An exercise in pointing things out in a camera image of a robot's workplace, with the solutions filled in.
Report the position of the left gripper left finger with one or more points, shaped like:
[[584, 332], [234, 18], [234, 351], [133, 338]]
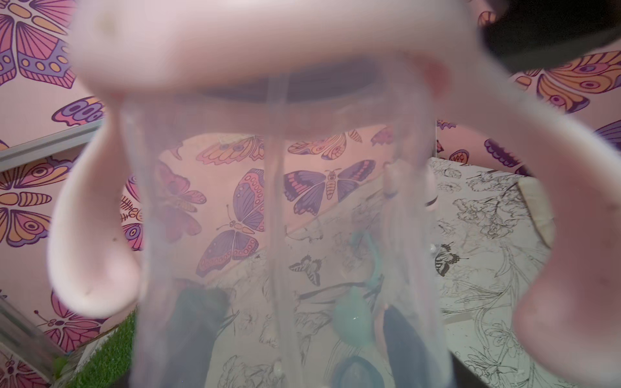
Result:
[[175, 338]]

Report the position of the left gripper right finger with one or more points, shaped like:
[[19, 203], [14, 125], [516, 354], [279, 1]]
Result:
[[412, 364]]

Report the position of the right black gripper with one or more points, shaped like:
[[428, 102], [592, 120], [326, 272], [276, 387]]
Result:
[[528, 35]]

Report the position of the clear baby bottle body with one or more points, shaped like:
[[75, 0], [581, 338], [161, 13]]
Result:
[[399, 175]]

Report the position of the dark teal nipple collar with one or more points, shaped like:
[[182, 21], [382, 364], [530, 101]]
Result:
[[356, 372]]

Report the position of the teal bottle cap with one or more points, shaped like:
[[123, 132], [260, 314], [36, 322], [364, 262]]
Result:
[[352, 318]]

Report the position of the green artificial grass mat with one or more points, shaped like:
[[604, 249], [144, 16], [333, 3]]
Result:
[[111, 361]]

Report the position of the beige work glove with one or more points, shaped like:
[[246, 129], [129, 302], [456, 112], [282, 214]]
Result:
[[539, 207]]

